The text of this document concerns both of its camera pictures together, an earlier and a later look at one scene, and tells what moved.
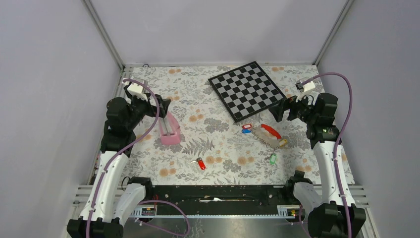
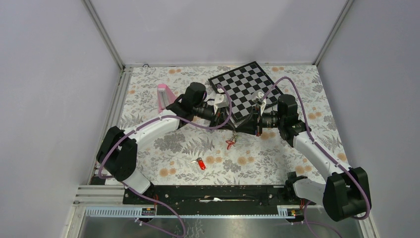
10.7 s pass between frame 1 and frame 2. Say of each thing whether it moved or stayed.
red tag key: stayed
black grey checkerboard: stayed
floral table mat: stayed
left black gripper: moved
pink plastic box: moved
